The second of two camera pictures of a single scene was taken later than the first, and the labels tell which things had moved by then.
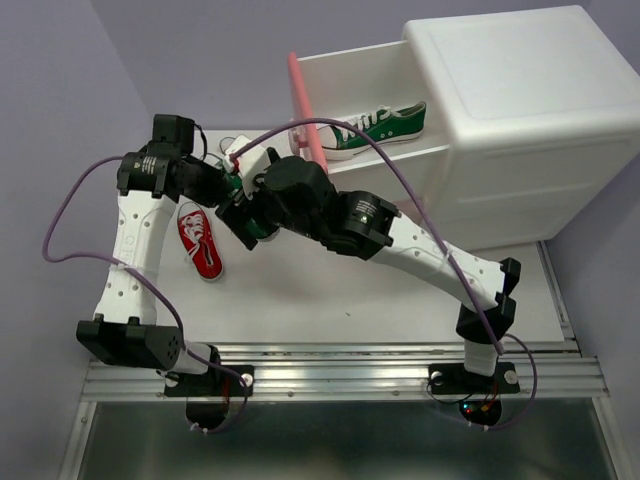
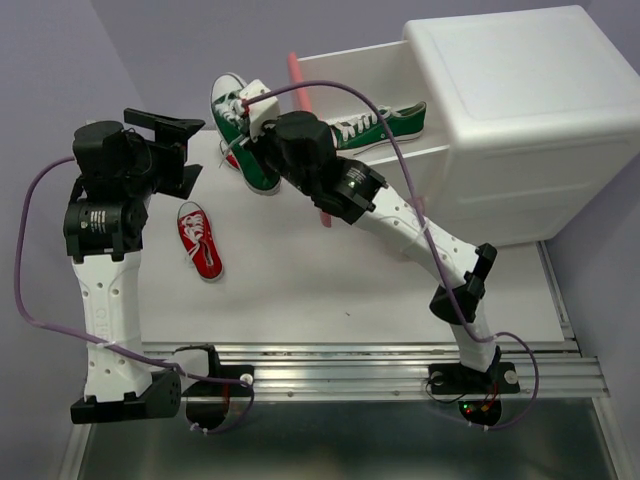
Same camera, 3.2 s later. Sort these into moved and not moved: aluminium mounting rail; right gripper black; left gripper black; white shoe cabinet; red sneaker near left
Moved: right gripper black; left gripper black
Not moved: white shoe cabinet; aluminium mounting rail; red sneaker near left
